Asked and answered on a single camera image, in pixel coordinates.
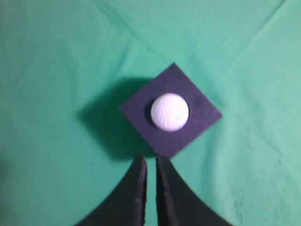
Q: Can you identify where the white dimpled golf ball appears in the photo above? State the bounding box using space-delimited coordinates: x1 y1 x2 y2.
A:
150 93 189 132

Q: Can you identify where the dark blue cube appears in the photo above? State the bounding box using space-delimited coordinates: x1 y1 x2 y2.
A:
121 63 222 158

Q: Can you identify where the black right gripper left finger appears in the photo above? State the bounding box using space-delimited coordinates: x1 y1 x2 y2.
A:
76 156 147 226

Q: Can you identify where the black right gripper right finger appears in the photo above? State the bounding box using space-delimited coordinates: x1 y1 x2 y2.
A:
156 155 231 226

